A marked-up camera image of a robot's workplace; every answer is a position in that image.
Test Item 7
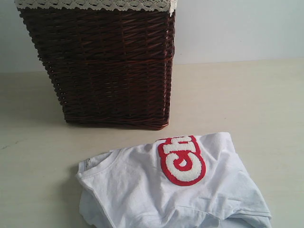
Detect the white t-shirt with red logo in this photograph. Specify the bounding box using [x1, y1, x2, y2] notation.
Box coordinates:
[76, 132, 271, 228]

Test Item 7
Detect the dark brown wicker basket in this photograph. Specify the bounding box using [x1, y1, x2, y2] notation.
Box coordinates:
[19, 8, 175, 130]

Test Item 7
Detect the cream lace basket liner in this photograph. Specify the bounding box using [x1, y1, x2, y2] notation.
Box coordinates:
[15, 0, 178, 15]

